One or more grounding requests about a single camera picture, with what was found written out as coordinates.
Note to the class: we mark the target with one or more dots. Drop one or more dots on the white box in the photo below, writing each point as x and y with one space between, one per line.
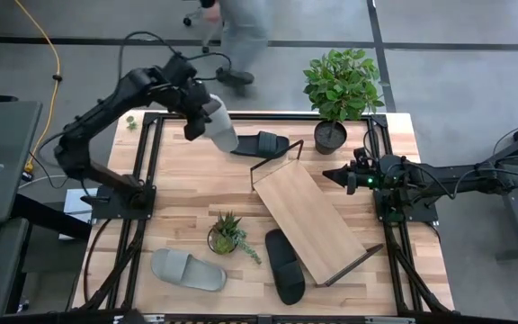
77 202

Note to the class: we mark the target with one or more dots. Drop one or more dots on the grey side desk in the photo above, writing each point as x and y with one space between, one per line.
11 135

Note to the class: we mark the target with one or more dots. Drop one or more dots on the black aluminium table frame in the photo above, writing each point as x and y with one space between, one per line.
286 117

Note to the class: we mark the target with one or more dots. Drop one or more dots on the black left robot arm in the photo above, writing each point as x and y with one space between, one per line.
106 108

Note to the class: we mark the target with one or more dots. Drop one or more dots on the leafy green plant black pot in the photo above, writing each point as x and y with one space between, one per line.
342 85

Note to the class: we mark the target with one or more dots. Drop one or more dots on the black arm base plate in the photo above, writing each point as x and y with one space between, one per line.
106 209
425 216

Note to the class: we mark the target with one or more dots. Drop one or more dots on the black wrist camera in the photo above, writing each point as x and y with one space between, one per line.
194 128
352 184

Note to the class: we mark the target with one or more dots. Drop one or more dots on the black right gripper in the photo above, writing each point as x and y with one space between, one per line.
360 168

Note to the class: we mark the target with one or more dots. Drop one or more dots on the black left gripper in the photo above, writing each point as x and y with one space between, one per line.
194 99

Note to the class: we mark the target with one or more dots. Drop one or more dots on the person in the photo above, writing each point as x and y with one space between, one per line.
241 40

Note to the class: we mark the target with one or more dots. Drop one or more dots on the grey slide sandal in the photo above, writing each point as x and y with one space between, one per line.
187 270
223 128

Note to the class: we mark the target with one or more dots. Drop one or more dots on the dark lower side desk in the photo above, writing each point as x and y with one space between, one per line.
7 252

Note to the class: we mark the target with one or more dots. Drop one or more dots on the black slide sandal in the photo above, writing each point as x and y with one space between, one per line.
284 267
261 145

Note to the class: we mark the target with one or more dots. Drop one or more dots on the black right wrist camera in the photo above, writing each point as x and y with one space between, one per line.
352 184

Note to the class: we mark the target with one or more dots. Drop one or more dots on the office chair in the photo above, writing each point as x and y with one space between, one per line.
205 48

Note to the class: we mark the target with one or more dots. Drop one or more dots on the succulent plants in black bowl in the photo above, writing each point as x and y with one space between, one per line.
225 236

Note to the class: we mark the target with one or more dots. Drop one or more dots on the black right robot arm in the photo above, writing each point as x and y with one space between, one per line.
448 180

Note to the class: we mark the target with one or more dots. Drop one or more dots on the wooden shelf with black frame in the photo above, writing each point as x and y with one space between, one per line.
308 216

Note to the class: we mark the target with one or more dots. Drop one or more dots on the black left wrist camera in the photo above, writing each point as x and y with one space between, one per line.
194 128

